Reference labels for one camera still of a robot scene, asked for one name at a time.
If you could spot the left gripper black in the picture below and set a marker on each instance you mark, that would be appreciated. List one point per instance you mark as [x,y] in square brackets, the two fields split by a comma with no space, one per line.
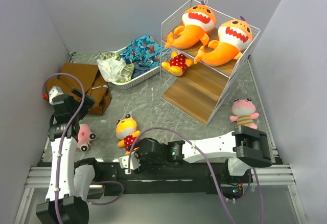
[89,102]

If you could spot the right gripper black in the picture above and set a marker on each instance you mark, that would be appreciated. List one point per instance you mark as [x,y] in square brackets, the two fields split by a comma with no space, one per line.
[144,165]

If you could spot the pink frog plush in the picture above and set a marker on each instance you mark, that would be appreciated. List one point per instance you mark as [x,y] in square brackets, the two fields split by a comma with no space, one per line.
[85,136]
[244,113]

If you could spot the yellow frog plush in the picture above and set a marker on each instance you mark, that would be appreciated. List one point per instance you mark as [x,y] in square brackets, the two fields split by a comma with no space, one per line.
[126,131]
[177,65]

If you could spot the large orange shark plush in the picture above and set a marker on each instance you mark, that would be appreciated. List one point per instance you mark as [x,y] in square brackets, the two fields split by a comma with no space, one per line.
[198,21]

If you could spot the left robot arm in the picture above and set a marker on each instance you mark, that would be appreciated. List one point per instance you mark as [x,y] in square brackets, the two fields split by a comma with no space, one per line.
[65,201]

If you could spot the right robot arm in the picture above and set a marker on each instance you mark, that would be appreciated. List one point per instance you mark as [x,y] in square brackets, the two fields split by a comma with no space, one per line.
[244,148]

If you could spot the brown garment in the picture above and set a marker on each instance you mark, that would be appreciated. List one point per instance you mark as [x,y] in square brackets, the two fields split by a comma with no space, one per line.
[94,85]

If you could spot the white green cloth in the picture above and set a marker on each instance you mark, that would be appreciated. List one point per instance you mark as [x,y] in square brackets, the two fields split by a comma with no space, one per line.
[113,68]

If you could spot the white laundry basket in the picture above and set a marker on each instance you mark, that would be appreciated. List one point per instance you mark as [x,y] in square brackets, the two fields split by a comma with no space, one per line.
[126,85]

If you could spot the blue patterned cloth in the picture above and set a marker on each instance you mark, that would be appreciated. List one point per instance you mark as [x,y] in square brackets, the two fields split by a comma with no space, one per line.
[144,53]

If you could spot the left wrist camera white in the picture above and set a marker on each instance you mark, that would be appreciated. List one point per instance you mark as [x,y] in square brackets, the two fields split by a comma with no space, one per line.
[54,92]

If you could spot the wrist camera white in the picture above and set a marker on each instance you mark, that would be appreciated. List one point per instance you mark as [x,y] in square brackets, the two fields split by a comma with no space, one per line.
[129,162]
[54,92]

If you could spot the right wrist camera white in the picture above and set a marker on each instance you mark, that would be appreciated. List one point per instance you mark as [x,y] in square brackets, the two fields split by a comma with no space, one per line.
[129,162]

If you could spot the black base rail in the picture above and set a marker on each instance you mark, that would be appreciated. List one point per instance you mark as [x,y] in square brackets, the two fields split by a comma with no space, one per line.
[157,179]

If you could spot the white wire wooden shelf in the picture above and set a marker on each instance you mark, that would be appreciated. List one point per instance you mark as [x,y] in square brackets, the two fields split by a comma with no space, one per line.
[201,89]

